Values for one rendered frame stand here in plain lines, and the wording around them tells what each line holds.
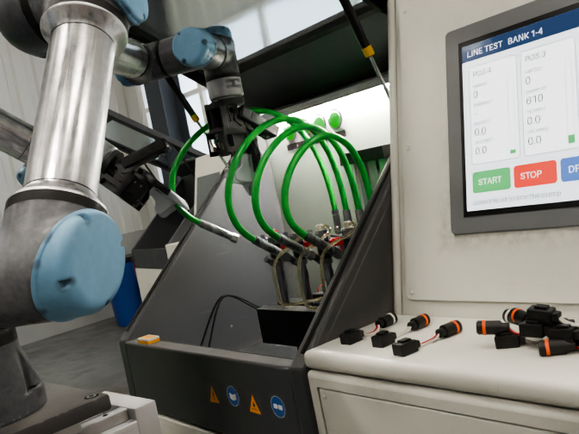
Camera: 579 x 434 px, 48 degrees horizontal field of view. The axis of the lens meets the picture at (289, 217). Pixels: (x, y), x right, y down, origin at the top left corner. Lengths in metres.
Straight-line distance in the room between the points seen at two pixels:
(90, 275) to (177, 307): 0.95
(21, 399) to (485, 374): 0.54
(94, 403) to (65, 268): 0.19
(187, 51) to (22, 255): 0.68
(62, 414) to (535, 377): 0.54
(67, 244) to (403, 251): 0.65
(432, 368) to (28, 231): 0.51
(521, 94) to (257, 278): 0.99
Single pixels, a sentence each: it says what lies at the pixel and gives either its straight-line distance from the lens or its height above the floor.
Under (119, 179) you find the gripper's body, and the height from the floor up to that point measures 1.33.
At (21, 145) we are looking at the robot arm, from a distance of 1.38.
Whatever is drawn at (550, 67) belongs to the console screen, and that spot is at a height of 1.34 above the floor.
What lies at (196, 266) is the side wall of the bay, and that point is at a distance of 1.70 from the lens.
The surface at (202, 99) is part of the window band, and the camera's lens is 7.72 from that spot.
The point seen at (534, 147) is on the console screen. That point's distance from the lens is 1.03.
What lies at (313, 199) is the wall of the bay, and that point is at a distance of 1.76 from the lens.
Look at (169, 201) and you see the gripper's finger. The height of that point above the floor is 1.25.
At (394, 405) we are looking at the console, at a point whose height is 0.92.
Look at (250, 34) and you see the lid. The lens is 1.58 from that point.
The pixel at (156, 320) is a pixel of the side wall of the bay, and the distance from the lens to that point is 1.65.
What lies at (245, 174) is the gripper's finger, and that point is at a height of 1.28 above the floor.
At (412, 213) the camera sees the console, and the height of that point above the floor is 1.15.
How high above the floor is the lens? 1.25
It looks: 3 degrees down
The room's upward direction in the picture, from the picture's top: 11 degrees counter-clockwise
